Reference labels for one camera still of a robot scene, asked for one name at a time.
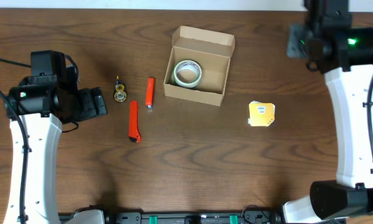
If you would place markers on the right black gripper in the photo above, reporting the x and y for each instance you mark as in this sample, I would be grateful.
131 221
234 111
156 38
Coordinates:
295 40

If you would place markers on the yellow sticky note pad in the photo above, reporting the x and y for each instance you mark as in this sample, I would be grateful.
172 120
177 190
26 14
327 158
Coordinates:
261 114

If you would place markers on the white masking tape roll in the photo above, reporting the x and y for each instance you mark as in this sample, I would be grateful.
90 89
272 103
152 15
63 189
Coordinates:
187 74

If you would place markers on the small orange lighter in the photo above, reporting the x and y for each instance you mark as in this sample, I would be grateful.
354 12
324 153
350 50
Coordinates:
150 92

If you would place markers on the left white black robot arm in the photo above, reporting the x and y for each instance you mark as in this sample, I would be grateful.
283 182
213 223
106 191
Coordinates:
37 108

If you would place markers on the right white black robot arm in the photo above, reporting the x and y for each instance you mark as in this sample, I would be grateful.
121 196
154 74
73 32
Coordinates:
344 56

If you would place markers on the open brown cardboard box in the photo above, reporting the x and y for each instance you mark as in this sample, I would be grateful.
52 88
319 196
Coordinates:
212 51

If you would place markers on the long orange utility knife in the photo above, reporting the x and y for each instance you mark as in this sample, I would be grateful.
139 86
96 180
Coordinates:
133 132

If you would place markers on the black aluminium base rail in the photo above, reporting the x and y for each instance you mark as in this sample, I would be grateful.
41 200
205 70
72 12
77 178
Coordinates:
250 215

